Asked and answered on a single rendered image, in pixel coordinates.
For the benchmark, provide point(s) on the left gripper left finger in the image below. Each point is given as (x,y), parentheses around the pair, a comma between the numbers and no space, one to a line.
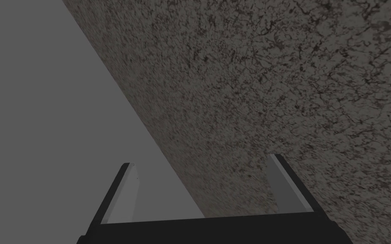
(122,196)

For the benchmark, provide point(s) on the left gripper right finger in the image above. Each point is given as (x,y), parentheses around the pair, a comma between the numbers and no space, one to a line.
(288,189)

